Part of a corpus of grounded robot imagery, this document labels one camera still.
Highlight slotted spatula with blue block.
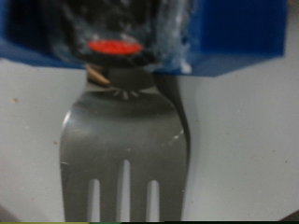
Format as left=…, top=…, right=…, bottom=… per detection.
left=0, top=0, right=289, bottom=222

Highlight silver toaster oven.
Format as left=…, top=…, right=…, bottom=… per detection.
left=0, top=0, right=299, bottom=222

